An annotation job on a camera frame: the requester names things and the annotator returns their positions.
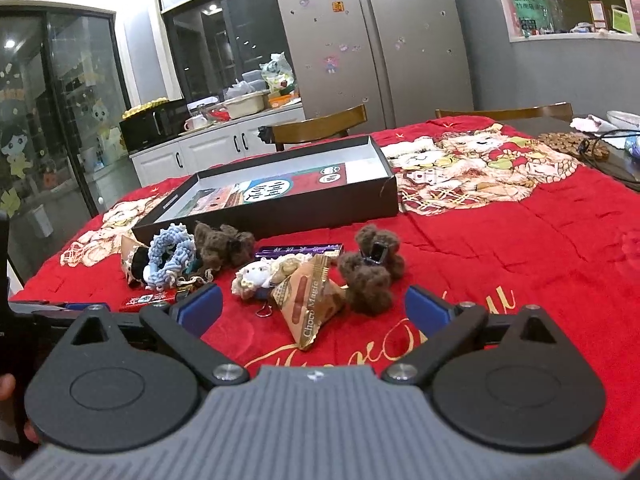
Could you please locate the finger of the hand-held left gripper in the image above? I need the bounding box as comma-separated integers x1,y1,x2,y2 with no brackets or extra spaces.
9,300,110,313

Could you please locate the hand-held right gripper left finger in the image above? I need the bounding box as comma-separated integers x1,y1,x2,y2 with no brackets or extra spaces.
65,282,251,387

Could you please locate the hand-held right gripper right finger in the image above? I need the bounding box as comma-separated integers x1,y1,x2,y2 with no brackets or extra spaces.
382,285,563,386

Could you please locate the white plush keychain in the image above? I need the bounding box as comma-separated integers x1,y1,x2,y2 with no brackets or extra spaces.
231,252,313,302

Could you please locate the blue crochet scrunchie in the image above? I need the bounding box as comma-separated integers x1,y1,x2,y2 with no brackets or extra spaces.
142,227,196,291

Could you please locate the black binder clip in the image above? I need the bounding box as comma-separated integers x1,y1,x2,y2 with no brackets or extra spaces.
256,287,277,318

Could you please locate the small brown cardboard box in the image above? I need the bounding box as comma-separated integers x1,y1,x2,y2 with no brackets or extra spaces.
272,255,348,351

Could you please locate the purple playing card box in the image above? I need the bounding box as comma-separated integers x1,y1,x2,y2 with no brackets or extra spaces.
254,242,345,261

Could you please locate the black shallow cardboard box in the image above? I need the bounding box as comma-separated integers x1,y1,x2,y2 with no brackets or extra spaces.
131,135,398,253

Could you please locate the person's left hand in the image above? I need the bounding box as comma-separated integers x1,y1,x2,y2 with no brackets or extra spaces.
0,374,42,445

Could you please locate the red candy bar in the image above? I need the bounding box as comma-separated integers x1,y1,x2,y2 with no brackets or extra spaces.
124,291,177,311

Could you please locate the black and white scrunchie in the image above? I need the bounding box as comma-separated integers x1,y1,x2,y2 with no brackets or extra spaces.
127,249,152,287

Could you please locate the red printed bear blanket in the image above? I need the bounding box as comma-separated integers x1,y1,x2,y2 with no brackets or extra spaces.
10,115,640,471

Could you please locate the white kitchen cabinet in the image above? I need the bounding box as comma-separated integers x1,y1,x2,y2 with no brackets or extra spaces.
130,105,306,188

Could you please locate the glass sliding door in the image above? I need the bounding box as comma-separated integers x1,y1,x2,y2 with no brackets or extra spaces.
0,5,131,281

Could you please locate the black microwave oven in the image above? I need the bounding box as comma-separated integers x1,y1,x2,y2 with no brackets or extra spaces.
119,100,188,153

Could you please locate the yellow fringed cover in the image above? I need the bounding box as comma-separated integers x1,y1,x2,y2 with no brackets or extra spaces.
122,99,168,118

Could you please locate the cream plastic basin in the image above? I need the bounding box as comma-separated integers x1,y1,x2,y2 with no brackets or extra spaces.
222,92,268,118

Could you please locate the wooden chair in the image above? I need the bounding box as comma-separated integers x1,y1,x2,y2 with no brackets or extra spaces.
257,105,368,152
435,102,573,123

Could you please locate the wooden bead trivet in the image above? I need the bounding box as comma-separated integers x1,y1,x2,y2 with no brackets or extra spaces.
537,131,608,162

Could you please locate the green and white snack bag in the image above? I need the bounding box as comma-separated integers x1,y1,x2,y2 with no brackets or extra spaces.
260,52,296,96

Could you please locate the white cloth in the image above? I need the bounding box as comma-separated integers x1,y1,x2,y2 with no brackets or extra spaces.
570,115,608,133

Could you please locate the silver double-door refrigerator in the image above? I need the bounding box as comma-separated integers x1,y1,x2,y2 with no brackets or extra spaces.
268,0,476,133

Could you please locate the dark kitchen window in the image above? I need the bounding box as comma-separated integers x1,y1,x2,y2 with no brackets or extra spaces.
165,0,286,103

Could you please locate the green poster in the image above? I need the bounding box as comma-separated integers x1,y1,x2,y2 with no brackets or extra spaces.
510,0,553,36

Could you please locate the clear drinking glasses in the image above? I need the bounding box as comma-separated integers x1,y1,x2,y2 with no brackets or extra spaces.
542,0,568,33

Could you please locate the black cable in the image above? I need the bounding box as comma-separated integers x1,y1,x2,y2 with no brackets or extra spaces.
577,132,640,162

